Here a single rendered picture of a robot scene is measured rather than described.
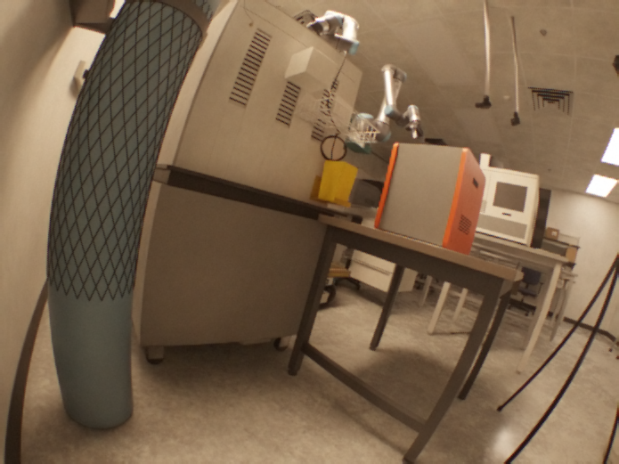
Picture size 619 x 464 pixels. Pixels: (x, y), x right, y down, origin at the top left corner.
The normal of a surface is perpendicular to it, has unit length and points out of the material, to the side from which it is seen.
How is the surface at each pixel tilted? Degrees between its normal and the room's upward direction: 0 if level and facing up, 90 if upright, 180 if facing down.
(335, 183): 93
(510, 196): 90
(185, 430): 0
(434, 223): 90
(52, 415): 0
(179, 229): 90
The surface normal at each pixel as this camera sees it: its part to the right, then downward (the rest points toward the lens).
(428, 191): -0.72, -0.14
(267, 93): 0.65, 0.22
